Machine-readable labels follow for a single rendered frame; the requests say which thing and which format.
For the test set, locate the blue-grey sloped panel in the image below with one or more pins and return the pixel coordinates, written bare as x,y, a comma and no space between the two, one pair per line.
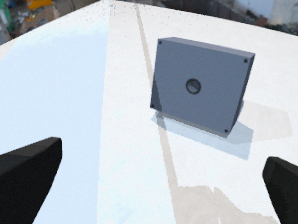
200,82

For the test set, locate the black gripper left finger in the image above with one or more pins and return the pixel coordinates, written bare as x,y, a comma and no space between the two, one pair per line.
26,176

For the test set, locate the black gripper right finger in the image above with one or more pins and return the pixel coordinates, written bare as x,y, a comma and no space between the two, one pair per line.
281,182

